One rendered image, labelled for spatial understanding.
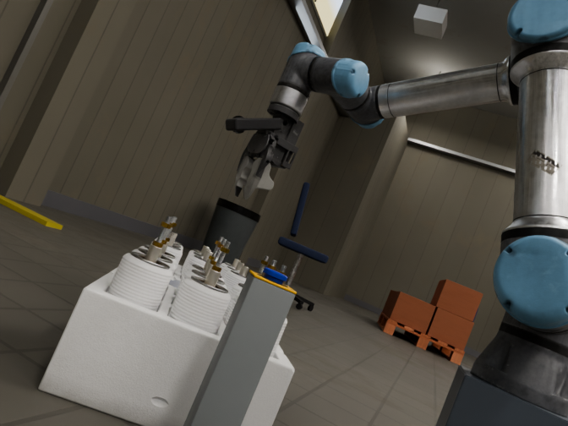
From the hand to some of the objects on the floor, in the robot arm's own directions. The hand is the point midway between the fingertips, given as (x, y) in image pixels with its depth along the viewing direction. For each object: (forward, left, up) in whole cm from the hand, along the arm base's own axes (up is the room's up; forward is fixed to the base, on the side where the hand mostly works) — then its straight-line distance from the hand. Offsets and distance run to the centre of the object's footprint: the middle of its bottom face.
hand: (240, 190), depth 105 cm
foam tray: (-1, -1, -45) cm, 45 cm away
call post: (-22, +21, -45) cm, 54 cm away
